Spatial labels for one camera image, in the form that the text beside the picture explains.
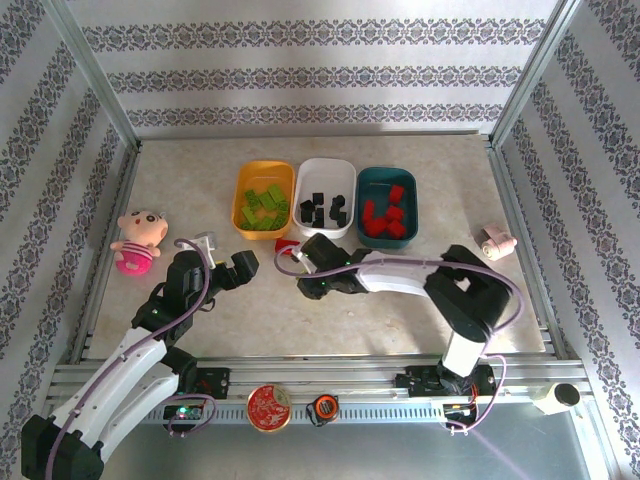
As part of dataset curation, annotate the white plastic container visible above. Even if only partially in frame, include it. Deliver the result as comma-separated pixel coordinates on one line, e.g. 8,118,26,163
293,157,357,240

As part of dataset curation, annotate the orange plastic container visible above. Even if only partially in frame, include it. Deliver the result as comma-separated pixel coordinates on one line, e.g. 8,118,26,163
230,159,296,242

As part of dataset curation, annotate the teal plastic container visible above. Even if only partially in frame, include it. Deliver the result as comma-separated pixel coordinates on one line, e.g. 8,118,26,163
354,166,419,250

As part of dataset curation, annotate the plush doll pink striped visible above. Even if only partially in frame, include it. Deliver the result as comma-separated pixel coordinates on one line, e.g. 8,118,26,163
109,208,170,277

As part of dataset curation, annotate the round red gold tin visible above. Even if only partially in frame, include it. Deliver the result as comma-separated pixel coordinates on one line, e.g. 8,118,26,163
246,383,292,434

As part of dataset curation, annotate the orange black tape measure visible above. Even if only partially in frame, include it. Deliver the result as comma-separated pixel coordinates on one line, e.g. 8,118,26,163
305,393,340,427

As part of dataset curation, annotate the purple cable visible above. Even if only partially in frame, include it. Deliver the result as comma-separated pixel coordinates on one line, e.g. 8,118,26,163
47,238,217,480
273,247,526,435

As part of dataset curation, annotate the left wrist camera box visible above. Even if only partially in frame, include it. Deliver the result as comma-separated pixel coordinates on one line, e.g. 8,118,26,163
192,230,221,269

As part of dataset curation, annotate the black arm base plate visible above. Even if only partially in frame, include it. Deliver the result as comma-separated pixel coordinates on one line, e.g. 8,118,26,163
393,363,497,401
189,366,231,401

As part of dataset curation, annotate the narrow aluminium table rail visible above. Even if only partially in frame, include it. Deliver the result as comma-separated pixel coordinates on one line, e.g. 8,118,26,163
67,144,144,366
487,144,569,359

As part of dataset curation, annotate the wide aluminium frame rail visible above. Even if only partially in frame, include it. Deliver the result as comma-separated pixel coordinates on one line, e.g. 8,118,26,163
47,355,589,404

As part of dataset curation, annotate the slotted grey cable duct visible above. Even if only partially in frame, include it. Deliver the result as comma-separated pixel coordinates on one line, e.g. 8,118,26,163
134,405,556,426

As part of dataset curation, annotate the aluminium frame post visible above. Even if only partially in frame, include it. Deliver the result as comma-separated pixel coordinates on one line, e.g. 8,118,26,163
487,0,589,149
42,0,144,151

